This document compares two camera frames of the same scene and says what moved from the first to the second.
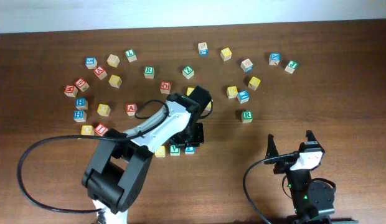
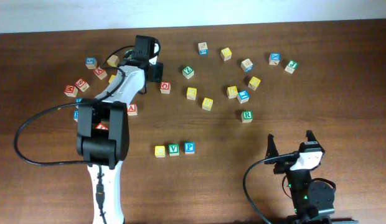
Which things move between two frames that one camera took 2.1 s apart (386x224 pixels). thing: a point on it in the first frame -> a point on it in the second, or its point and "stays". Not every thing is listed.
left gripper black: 189,137 -> 156,72
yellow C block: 160,152 stays
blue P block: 190,150 stays
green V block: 174,151 stays
